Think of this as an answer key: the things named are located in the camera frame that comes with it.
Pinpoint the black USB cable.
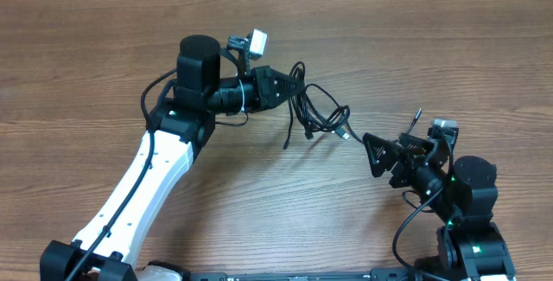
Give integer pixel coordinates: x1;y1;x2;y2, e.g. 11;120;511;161
286;61;352;141

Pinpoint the black thin audio cable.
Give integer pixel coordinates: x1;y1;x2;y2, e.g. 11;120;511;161
283;82;423;150

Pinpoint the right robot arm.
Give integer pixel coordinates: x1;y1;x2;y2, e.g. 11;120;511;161
363;119;516;280

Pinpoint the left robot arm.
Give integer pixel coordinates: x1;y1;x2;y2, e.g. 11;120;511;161
40;30;305;281

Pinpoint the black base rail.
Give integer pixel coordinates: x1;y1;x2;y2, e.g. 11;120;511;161
183;268;421;281

